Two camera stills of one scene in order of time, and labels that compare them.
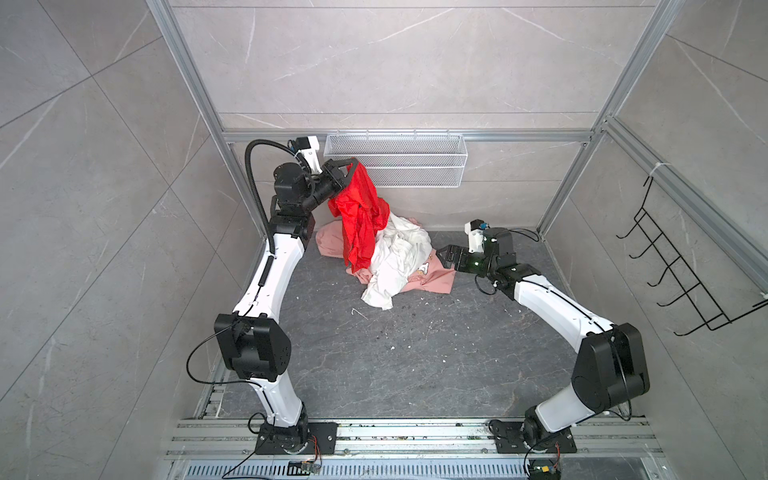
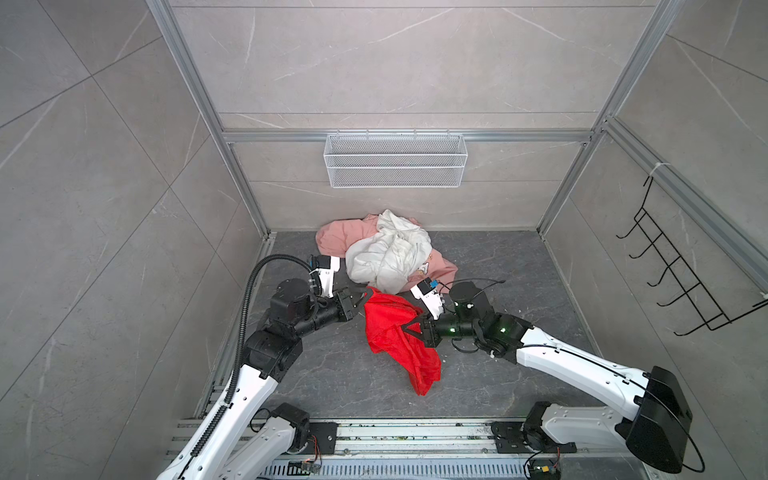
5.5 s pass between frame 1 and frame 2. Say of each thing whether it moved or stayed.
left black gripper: moved
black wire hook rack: stayed
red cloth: moved
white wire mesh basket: stayed
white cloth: stayed
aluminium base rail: stayed
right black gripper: moved
